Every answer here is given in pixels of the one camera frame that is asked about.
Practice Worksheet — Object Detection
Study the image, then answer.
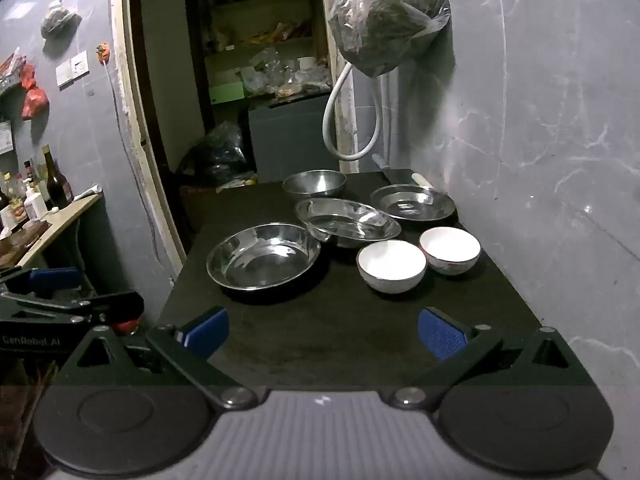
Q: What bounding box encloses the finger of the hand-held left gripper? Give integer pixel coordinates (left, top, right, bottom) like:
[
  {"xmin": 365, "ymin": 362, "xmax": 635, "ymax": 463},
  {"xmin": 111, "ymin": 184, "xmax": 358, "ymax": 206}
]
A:
[
  {"xmin": 0, "ymin": 290, "xmax": 146, "ymax": 330},
  {"xmin": 0, "ymin": 266, "xmax": 82, "ymax": 297}
]

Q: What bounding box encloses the cluttered storage shelf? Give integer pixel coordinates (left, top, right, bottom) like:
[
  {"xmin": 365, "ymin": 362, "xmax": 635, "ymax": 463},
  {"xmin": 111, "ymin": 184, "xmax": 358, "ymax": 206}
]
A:
[{"xmin": 182, "ymin": 0, "xmax": 334, "ymax": 111}]

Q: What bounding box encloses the grey cabinet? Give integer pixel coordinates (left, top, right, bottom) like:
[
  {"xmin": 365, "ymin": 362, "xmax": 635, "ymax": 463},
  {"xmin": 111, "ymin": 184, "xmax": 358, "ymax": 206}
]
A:
[{"xmin": 247, "ymin": 92, "xmax": 342, "ymax": 184}]

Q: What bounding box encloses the steel cleaver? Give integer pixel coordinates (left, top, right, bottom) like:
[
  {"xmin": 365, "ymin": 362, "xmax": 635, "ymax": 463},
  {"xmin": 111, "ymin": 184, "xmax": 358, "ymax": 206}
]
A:
[{"xmin": 372, "ymin": 154, "xmax": 435, "ymax": 191}]

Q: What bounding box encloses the deep steel bowl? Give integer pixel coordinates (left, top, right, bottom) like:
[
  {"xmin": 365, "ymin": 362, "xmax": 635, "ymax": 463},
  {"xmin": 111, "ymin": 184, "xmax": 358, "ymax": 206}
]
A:
[{"xmin": 282, "ymin": 170, "xmax": 347, "ymax": 200}]

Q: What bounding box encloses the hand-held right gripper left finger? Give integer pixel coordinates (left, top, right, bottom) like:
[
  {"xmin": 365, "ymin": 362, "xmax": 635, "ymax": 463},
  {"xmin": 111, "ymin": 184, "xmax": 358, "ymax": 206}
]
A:
[{"xmin": 60, "ymin": 306, "xmax": 258, "ymax": 408}]

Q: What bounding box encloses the hanging clear bag of greens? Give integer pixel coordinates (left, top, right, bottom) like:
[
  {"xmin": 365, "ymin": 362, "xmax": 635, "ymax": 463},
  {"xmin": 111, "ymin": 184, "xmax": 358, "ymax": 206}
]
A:
[{"xmin": 328, "ymin": 0, "xmax": 452, "ymax": 79}]

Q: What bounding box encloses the brown cutting board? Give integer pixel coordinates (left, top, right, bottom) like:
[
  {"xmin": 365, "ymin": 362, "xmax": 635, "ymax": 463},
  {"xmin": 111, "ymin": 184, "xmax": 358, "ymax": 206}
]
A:
[{"xmin": 0, "ymin": 220, "xmax": 52, "ymax": 267}]

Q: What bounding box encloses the dark glass bottle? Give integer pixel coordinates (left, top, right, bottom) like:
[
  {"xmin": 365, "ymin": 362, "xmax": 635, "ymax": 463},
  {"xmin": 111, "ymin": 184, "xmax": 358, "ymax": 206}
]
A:
[{"xmin": 40, "ymin": 144, "xmax": 74, "ymax": 209}]

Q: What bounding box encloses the white plastic bottle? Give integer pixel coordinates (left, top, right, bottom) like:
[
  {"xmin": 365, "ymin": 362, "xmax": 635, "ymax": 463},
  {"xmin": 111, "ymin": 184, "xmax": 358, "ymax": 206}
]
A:
[{"xmin": 23, "ymin": 182, "xmax": 49, "ymax": 221}]

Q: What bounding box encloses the white wall switch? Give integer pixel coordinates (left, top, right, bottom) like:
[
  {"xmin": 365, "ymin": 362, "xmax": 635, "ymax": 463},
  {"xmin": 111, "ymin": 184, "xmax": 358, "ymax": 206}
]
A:
[{"xmin": 54, "ymin": 50, "xmax": 92, "ymax": 89}]

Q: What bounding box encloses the plain white ceramic bowl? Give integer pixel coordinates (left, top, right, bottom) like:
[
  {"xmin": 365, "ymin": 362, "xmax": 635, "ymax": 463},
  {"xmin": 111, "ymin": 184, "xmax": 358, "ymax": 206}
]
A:
[{"xmin": 356, "ymin": 239, "xmax": 428, "ymax": 295}]

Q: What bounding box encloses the group of condiment bottles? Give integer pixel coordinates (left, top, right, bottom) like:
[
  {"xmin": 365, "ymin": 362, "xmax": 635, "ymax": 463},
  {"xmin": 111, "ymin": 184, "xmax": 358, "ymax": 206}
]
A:
[{"xmin": 0, "ymin": 159, "xmax": 42, "ymax": 232}]

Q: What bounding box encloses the large round steel plate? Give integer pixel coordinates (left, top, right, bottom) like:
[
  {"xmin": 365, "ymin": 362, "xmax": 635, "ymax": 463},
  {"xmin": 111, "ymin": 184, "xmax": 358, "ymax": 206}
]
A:
[{"xmin": 206, "ymin": 223, "xmax": 321, "ymax": 292}]

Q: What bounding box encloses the white flexible hose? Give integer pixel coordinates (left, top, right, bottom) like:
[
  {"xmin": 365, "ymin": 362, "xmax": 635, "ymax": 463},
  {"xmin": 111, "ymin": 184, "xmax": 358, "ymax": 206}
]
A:
[{"xmin": 322, "ymin": 62, "xmax": 384, "ymax": 162}]

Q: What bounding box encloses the red patterned white ceramic bowl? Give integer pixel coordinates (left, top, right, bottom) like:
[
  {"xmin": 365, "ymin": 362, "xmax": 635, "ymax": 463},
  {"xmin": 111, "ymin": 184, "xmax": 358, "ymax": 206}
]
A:
[{"xmin": 418, "ymin": 226, "xmax": 482, "ymax": 276}]

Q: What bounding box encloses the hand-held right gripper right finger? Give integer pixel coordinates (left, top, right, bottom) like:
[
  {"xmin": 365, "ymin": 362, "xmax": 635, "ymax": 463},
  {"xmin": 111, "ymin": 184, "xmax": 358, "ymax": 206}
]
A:
[{"xmin": 387, "ymin": 306, "xmax": 590, "ymax": 408}]

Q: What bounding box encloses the wooden counter shelf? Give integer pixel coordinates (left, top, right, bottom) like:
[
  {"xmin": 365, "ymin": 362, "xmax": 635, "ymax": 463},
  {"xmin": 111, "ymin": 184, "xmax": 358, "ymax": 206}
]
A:
[{"xmin": 0, "ymin": 192, "xmax": 104, "ymax": 291}]

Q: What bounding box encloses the thin wall cable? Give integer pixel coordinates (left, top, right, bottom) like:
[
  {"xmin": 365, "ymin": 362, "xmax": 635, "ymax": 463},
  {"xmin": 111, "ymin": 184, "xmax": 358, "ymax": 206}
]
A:
[{"xmin": 104, "ymin": 59, "xmax": 167, "ymax": 273}]

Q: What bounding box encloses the small round steel plate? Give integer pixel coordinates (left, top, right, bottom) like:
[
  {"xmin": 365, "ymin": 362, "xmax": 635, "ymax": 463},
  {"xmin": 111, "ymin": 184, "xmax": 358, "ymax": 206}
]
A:
[{"xmin": 370, "ymin": 184, "xmax": 457, "ymax": 223}]

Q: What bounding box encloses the black plastic bag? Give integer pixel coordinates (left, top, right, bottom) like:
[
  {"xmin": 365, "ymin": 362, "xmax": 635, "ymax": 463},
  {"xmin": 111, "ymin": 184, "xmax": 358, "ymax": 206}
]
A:
[{"xmin": 179, "ymin": 121, "xmax": 257, "ymax": 192}]

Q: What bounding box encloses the small hanging plastic bag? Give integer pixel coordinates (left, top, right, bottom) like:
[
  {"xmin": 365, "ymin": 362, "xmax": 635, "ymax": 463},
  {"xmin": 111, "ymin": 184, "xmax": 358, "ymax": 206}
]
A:
[{"xmin": 40, "ymin": 0, "xmax": 84, "ymax": 42}]

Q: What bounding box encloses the green box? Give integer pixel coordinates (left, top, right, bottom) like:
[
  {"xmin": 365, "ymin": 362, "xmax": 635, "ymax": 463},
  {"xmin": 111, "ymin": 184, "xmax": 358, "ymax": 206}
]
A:
[{"xmin": 208, "ymin": 83, "xmax": 246, "ymax": 106}]

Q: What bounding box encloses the red capped dark bottle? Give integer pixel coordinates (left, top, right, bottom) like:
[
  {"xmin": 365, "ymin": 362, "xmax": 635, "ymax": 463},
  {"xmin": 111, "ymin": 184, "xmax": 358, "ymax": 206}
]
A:
[{"xmin": 110, "ymin": 315, "xmax": 141, "ymax": 337}]

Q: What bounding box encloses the red plastic bag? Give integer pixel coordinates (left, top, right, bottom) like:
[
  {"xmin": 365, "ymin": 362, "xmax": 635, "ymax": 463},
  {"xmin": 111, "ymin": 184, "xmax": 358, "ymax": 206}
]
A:
[
  {"xmin": 21, "ymin": 87, "xmax": 50, "ymax": 121},
  {"xmin": 18, "ymin": 62, "xmax": 39, "ymax": 92}
]

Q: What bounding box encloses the oval steel plate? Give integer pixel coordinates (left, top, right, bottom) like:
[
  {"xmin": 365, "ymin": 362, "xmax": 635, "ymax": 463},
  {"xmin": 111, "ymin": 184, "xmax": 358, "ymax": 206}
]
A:
[{"xmin": 294, "ymin": 198, "xmax": 402, "ymax": 249}]

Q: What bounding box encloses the weathered door frame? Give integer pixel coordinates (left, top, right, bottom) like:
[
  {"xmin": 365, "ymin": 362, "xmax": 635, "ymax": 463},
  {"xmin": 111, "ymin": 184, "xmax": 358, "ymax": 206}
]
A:
[{"xmin": 110, "ymin": 0, "xmax": 357, "ymax": 282}]

